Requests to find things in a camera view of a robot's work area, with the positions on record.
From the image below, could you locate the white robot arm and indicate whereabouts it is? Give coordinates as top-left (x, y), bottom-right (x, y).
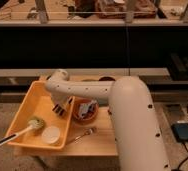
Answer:
top-left (45, 69), bottom-right (171, 171)

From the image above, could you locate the green head dish brush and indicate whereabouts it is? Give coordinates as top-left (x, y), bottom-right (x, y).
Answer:
top-left (0, 117), bottom-right (45, 146)

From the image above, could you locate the metal fork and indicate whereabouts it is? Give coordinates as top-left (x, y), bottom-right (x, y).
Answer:
top-left (66, 127), bottom-right (97, 145)

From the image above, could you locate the yellow plastic tray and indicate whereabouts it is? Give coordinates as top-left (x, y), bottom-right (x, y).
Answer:
top-left (6, 81), bottom-right (75, 150)

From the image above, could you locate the dark red bowl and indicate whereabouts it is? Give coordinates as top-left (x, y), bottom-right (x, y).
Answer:
top-left (99, 76), bottom-right (115, 81)

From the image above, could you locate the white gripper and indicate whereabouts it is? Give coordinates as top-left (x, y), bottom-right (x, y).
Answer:
top-left (51, 92), bottom-right (69, 108)

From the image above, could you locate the crumpled wrapper in bowl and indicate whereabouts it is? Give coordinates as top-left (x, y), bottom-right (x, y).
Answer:
top-left (78, 100), bottom-right (97, 119)

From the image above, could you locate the orange bowl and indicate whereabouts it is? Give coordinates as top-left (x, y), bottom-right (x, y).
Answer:
top-left (73, 99), bottom-right (99, 124)

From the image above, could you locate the black box on floor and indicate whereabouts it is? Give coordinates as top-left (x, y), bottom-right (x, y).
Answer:
top-left (171, 123), bottom-right (188, 142)

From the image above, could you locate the white round lid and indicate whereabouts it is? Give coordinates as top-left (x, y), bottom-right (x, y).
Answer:
top-left (41, 126), bottom-right (60, 144)

